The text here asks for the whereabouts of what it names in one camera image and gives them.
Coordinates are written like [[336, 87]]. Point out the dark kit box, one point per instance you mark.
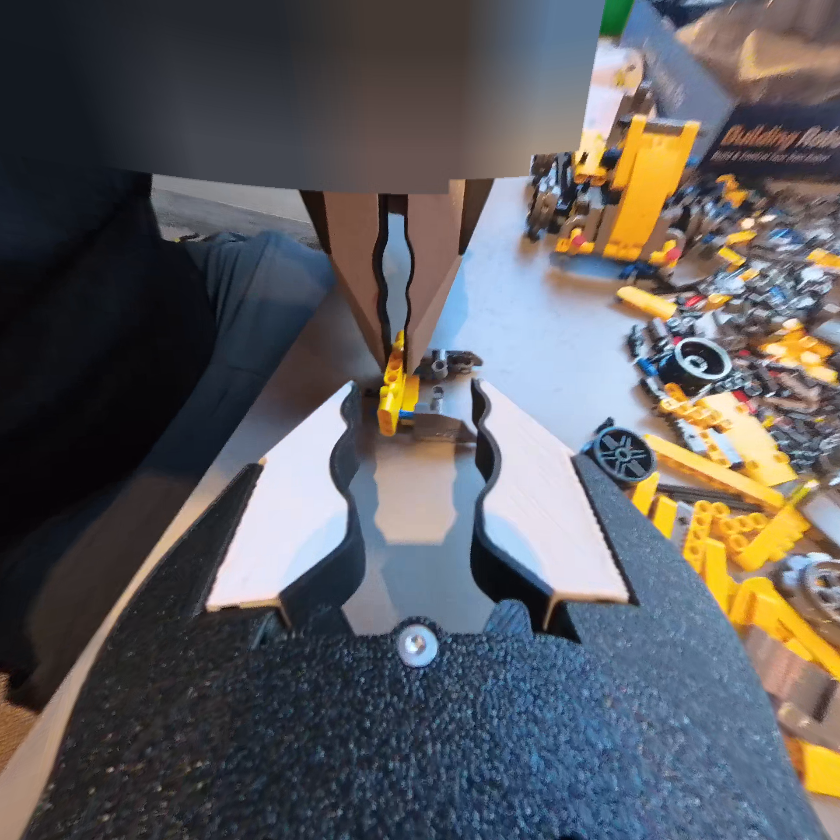
[[774, 118]]

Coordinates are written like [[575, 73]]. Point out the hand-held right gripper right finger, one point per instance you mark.
[[551, 518]]

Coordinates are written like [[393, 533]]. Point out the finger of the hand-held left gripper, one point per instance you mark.
[[351, 249], [436, 249]]

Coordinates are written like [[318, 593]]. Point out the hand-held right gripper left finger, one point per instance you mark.
[[282, 518]]

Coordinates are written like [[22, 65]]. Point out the yellow rounded toy panel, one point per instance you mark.
[[646, 302]]

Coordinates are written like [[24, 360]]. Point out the white instruction manual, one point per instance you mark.
[[610, 92]]

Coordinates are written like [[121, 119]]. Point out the grey toy battery box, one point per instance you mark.
[[794, 682]]

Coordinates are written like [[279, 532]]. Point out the pile of loose toy bricks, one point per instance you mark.
[[741, 407]]

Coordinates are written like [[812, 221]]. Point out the yellow short toy beam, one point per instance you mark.
[[411, 394]]

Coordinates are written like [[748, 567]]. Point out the partly built yellow toy vehicle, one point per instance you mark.
[[636, 190]]

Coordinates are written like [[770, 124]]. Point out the grey striped wedge brick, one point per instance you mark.
[[443, 423]]

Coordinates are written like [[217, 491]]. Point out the grey toy wheel hub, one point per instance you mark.
[[814, 590]]

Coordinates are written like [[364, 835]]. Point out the grey desk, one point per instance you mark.
[[544, 328]]

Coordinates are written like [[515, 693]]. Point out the black toy wheel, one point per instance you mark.
[[623, 455], [695, 361]]

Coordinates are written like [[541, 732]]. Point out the person's dark clothing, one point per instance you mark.
[[98, 394]]

